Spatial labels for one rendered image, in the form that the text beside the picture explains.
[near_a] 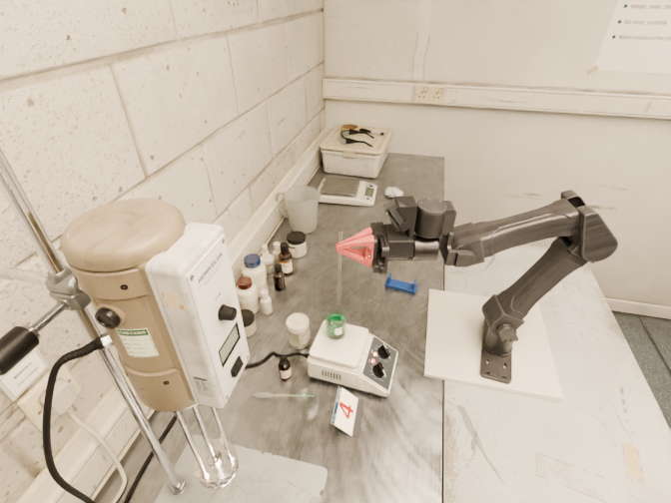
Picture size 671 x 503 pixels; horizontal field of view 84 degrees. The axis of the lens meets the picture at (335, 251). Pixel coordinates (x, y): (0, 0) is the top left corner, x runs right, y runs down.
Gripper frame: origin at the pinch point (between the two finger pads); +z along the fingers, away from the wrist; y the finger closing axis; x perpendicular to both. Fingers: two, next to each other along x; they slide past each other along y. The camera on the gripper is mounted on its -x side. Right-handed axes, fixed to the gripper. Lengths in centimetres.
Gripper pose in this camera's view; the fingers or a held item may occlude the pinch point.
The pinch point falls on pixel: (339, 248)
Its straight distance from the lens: 76.7
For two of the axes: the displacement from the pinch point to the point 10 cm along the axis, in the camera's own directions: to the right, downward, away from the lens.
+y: 0.3, 5.9, -8.1
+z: -10.0, 0.1, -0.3
